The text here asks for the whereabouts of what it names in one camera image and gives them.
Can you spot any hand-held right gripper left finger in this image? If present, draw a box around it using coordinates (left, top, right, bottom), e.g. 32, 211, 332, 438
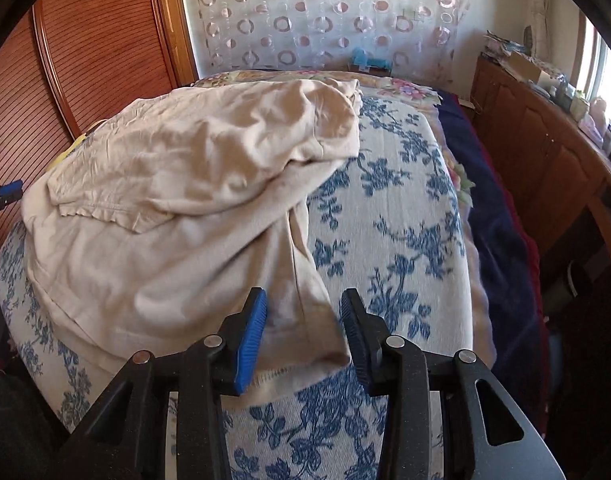
60, 287, 269, 480

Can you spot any blue floral white blanket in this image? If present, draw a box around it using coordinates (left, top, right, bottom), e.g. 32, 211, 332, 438
0, 95, 473, 480

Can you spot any cardboard box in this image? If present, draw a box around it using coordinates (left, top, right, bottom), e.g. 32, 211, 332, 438
500, 52, 541, 83

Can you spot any pink figurine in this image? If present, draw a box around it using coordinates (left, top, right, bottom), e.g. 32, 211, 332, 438
580, 97, 610, 141

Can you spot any beige printed t-shirt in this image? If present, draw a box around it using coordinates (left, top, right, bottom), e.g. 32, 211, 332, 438
22, 79, 363, 396

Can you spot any window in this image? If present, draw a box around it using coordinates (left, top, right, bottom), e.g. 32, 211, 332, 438
578, 10, 611, 126

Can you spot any yellow plush toy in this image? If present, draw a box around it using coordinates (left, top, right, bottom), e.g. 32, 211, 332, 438
56, 132, 94, 166

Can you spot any pink floral blanket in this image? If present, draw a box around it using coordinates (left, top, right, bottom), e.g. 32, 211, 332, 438
193, 71, 473, 201

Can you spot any wooden sideboard cabinet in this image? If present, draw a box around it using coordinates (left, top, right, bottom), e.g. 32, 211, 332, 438
470, 55, 611, 261

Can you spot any white window curtain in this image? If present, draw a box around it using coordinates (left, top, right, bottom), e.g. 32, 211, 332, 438
523, 0, 556, 51

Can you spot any circle patterned sheer curtain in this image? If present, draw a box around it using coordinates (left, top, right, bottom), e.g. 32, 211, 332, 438
178, 0, 479, 86

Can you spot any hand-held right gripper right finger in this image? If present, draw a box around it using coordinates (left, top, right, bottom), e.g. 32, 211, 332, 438
339, 287, 569, 480

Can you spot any wooden slatted wardrobe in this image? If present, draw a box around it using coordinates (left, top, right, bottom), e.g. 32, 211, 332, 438
0, 0, 199, 266

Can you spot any dark blue blanket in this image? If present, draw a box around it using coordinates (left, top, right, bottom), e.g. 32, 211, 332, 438
438, 90, 551, 431

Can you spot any teal toy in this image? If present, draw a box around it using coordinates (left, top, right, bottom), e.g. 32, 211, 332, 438
349, 49, 392, 72

